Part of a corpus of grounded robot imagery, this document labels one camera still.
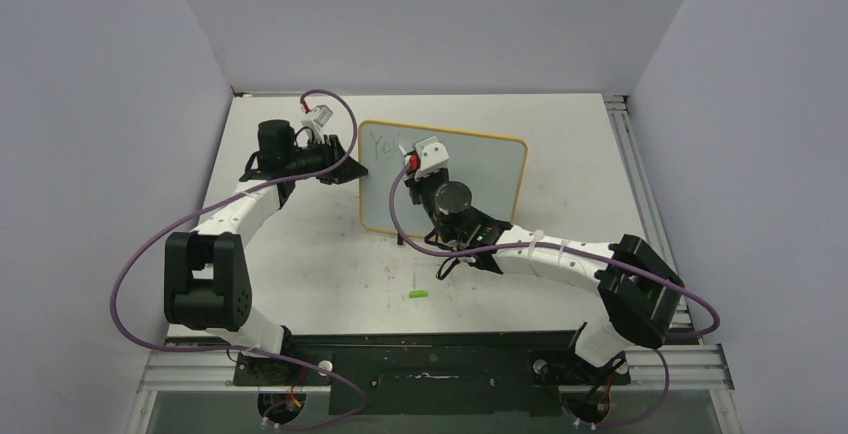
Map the yellow framed whiteboard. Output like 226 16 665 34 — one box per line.
357 120 528 235

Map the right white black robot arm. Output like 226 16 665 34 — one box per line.
390 170 684 382

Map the front aluminium frame rail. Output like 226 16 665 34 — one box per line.
127 333 741 433

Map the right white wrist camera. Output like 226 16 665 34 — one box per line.
404 136 449 181

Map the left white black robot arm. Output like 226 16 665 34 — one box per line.
164 120 368 385

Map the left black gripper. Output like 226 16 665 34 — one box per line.
285 134 367 186

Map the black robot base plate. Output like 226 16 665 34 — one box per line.
233 331 642 417

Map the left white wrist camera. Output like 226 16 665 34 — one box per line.
301 105 334 144

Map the right aluminium rail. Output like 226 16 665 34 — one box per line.
602 94 694 328

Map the green marker cap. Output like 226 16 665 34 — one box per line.
408 290 429 299

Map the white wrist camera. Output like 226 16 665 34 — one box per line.
404 136 449 181
301 105 334 144

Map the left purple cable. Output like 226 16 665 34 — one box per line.
109 89 371 432

